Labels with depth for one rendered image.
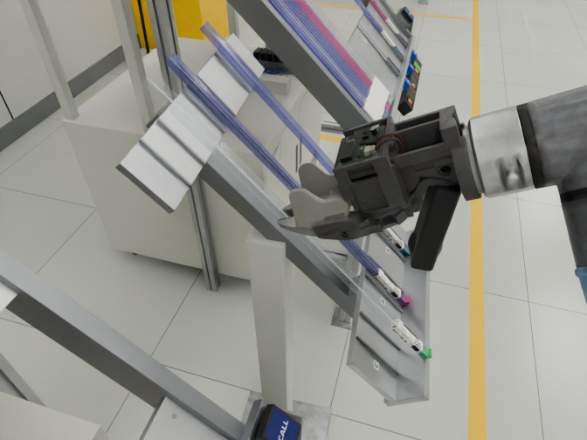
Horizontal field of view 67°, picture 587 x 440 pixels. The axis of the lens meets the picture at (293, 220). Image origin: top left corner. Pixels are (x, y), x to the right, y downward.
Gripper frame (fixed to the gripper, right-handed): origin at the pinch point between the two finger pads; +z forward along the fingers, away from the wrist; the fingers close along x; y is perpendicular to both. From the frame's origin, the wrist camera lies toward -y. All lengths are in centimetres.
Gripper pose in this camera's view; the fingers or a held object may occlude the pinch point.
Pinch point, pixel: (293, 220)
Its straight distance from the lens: 51.2
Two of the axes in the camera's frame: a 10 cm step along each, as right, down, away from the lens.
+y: -4.4, -7.2, -5.3
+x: -2.2, 6.6, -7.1
